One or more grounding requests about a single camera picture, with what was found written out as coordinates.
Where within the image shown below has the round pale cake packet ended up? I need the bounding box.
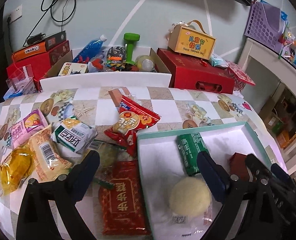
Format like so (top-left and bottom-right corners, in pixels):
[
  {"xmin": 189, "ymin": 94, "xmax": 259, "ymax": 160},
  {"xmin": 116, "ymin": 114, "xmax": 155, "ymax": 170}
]
[{"xmin": 167, "ymin": 176, "xmax": 212, "ymax": 233}]

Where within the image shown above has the white tray with teal rim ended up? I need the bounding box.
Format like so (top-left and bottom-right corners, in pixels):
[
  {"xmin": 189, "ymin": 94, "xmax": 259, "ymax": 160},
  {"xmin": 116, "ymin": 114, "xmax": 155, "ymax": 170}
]
[{"xmin": 138, "ymin": 122, "xmax": 272, "ymax": 239}]

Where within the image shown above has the small dark red box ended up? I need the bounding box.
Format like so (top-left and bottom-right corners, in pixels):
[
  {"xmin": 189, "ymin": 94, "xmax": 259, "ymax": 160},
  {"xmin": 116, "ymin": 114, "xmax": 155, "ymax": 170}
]
[{"xmin": 229, "ymin": 152, "xmax": 250, "ymax": 181}]

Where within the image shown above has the red cracker snack bag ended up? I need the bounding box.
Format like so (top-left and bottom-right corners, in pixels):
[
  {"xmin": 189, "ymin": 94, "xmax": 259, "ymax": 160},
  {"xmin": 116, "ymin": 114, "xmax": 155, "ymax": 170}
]
[{"xmin": 104, "ymin": 96, "xmax": 161, "ymax": 157}]

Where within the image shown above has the purple plastic basket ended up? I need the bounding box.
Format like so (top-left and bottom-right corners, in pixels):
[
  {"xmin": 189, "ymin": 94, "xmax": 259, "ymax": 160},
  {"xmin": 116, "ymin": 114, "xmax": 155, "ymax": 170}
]
[{"xmin": 244, "ymin": 1, "xmax": 288, "ymax": 54}]

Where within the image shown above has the white yellow card box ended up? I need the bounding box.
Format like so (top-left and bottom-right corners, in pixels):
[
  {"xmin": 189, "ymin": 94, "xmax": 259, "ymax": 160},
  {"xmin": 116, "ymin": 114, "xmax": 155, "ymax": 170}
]
[{"xmin": 58, "ymin": 62, "xmax": 88, "ymax": 76}]

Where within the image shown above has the beige barcode snack packet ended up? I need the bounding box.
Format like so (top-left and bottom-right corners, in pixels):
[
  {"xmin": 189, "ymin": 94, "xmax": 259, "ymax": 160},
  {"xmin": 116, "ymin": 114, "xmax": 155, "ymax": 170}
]
[{"xmin": 28, "ymin": 125, "xmax": 73, "ymax": 182}]

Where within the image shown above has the checkered patterned tablecloth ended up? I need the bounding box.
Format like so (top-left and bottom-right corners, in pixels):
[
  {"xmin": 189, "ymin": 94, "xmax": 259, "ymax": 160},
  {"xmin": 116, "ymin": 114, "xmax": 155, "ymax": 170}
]
[{"xmin": 0, "ymin": 87, "xmax": 285, "ymax": 239}]

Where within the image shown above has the blue bead bottle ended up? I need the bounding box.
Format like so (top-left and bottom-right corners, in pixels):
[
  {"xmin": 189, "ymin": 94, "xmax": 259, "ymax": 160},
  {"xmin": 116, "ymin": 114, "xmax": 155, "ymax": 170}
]
[{"xmin": 72, "ymin": 35, "xmax": 107, "ymax": 64}]

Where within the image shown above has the orange long box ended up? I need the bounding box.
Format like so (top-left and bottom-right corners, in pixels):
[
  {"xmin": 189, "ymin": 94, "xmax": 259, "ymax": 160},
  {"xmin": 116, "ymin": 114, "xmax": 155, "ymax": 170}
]
[{"xmin": 12, "ymin": 30, "xmax": 66, "ymax": 62}]

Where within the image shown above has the yellow gift box with handle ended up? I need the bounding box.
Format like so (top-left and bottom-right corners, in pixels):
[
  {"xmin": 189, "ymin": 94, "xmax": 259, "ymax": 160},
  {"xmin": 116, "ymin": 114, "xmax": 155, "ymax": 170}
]
[{"xmin": 167, "ymin": 20, "xmax": 216, "ymax": 60}]

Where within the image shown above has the white wall socket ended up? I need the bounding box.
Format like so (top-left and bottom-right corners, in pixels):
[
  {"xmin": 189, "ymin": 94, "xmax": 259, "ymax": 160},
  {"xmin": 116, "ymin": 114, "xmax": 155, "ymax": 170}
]
[{"xmin": 7, "ymin": 5, "xmax": 22, "ymax": 23}]

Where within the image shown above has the green dumbbell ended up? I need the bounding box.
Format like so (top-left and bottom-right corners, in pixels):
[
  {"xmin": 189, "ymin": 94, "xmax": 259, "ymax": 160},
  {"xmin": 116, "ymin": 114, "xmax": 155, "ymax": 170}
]
[{"xmin": 124, "ymin": 33, "xmax": 140, "ymax": 65}]

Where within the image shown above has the red box stack left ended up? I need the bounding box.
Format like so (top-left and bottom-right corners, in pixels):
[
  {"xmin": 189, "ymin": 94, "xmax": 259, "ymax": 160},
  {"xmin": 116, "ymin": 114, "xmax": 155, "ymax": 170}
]
[{"xmin": 7, "ymin": 40, "xmax": 70, "ymax": 84}]

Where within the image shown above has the colourful toy bundle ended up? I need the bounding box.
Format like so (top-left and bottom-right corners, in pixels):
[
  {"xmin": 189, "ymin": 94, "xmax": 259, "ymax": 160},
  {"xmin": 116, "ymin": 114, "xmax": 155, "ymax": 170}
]
[{"xmin": 106, "ymin": 46, "xmax": 126, "ymax": 71}]

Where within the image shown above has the cardboard box white front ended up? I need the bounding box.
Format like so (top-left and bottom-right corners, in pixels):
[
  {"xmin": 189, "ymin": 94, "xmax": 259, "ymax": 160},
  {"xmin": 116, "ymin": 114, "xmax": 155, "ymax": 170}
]
[{"xmin": 40, "ymin": 47, "xmax": 172, "ymax": 92}]

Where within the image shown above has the clear round ball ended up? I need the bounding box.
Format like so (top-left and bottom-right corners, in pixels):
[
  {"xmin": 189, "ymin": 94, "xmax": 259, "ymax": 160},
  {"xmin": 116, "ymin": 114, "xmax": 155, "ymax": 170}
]
[{"xmin": 136, "ymin": 55, "xmax": 155, "ymax": 72}]

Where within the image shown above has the round cake clear green packet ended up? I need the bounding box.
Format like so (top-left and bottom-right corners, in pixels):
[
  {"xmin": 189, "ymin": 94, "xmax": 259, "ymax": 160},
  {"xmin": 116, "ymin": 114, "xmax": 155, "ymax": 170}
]
[{"xmin": 89, "ymin": 139, "xmax": 131, "ymax": 190}]

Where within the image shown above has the yellow transparent snack packet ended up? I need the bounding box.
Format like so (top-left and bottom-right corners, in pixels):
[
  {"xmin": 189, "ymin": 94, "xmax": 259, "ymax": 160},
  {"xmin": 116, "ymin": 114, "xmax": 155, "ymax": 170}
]
[{"xmin": 0, "ymin": 147, "xmax": 35, "ymax": 196}]

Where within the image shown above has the red patterned gift bag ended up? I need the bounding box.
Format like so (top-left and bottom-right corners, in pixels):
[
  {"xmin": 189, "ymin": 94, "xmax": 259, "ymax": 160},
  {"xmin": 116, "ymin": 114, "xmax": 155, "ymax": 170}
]
[{"xmin": 226, "ymin": 61, "xmax": 256, "ymax": 92}]

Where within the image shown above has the large red gift box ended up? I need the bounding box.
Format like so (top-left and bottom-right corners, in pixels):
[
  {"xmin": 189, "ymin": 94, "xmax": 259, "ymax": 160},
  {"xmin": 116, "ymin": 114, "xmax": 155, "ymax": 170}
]
[{"xmin": 156, "ymin": 48, "xmax": 235, "ymax": 94}]

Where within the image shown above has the white green snack packet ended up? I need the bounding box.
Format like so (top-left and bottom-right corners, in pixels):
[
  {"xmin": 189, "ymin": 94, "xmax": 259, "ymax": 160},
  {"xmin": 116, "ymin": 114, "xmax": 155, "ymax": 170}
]
[{"xmin": 51, "ymin": 116, "xmax": 97, "ymax": 154}]

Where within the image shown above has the clear plastic box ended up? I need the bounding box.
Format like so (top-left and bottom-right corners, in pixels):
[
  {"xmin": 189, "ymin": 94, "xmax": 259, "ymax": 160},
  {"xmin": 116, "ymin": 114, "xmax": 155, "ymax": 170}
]
[{"xmin": 6, "ymin": 64, "xmax": 37, "ymax": 99}]

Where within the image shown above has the red gold snack packet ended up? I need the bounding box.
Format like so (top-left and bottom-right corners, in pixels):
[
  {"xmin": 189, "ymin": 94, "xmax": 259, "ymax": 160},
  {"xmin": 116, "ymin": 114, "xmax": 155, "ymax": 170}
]
[{"xmin": 99, "ymin": 160, "xmax": 150, "ymax": 236}]

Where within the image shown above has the white shelf unit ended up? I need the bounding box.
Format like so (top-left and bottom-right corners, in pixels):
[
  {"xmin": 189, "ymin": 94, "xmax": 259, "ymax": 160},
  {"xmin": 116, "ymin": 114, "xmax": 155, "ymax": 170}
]
[{"xmin": 238, "ymin": 38, "xmax": 296, "ymax": 174}]

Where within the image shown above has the black cable on wall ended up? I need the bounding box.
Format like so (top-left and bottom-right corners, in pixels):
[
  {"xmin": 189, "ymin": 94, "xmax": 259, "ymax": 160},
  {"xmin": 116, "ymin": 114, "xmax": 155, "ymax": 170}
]
[{"xmin": 23, "ymin": 0, "xmax": 77, "ymax": 47}]

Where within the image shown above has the pink swiss roll packet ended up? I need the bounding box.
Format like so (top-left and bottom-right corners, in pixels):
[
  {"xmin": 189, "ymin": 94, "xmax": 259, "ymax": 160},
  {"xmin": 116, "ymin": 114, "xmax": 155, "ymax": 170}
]
[{"xmin": 11, "ymin": 109, "xmax": 48, "ymax": 149}]

